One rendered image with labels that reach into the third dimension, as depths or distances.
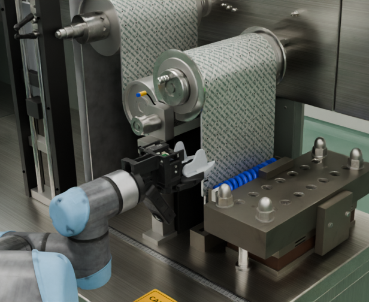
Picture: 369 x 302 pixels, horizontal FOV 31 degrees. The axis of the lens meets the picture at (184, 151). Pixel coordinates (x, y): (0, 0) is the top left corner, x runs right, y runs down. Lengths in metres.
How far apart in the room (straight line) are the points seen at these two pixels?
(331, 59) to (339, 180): 0.27
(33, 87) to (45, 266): 0.85
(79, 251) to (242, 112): 0.47
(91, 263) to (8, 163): 0.78
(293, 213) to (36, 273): 0.65
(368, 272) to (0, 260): 0.93
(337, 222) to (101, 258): 0.51
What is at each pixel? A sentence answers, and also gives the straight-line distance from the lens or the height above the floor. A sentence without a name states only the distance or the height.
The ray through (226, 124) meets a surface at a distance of 1.38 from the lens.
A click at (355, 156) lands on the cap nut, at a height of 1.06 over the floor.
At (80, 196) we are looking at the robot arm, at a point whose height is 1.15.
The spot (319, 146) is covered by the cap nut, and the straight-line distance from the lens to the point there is 1.56.
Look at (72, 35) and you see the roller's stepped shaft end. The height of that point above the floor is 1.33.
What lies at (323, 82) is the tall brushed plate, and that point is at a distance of 1.52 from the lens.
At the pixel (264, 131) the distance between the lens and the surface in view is 1.49.
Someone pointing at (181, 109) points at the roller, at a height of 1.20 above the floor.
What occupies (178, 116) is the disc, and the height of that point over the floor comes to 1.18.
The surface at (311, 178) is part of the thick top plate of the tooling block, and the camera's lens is 1.46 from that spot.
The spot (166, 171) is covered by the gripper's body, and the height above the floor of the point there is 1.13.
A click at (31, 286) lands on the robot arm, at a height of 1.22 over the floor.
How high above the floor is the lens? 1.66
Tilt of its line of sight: 24 degrees down
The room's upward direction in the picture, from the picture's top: 1 degrees counter-clockwise
